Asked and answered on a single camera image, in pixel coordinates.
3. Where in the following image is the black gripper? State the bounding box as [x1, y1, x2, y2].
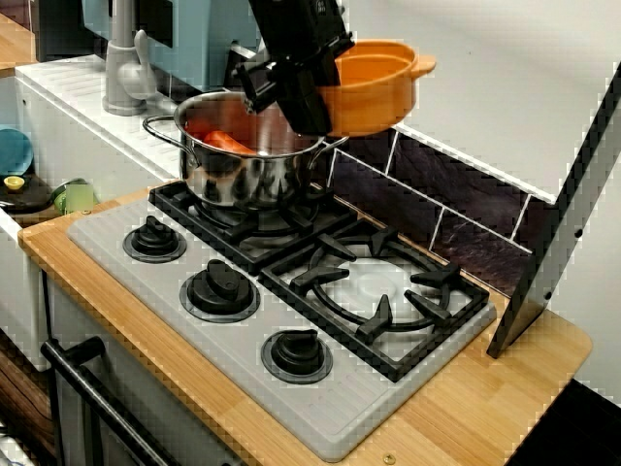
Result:
[236, 0, 357, 137]

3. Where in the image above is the orange plastic pot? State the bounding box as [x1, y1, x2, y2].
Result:
[314, 40, 437, 138]

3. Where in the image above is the stainless steel pot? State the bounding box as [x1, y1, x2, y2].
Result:
[142, 90, 350, 211]

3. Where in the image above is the black stove knob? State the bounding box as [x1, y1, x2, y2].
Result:
[179, 258, 261, 324]
[121, 216, 188, 264]
[260, 328, 335, 385]

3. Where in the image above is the grey stove top plate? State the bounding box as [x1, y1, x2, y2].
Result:
[66, 193, 499, 463]

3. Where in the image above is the orange toy carrot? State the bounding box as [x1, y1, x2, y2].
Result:
[202, 130, 258, 156]

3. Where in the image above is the teal plastic bin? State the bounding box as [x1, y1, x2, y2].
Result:
[81, 0, 263, 93]

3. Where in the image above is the black burner grate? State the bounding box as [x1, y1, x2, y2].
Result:
[147, 180, 363, 276]
[259, 218, 491, 384]

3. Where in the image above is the grey toy faucet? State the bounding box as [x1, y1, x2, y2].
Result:
[101, 0, 183, 117]

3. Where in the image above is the dark tile backsplash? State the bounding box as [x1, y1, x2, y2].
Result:
[145, 62, 554, 297]

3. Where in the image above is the white sink unit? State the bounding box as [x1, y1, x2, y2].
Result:
[0, 55, 185, 373]

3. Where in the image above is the black box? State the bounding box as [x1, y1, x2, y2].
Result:
[36, 0, 113, 63]

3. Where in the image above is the green can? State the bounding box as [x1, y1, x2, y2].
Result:
[50, 178, 101, 216]

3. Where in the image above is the black upright panel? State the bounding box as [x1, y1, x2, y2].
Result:
[486, 62, 621, 360]

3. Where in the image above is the black round dish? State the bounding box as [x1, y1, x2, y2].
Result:
[0, 183, 53, 214]

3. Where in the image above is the blue plate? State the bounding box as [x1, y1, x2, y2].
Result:
[0, 126, 35, 177]

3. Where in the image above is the white oven door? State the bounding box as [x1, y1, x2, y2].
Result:
[46, 281, 244, 466]

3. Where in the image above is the wooden countertop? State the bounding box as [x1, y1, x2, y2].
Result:
[17, 186, 594, 466]

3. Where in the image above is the black oven door handle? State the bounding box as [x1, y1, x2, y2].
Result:
[41, 336, 180, 466]

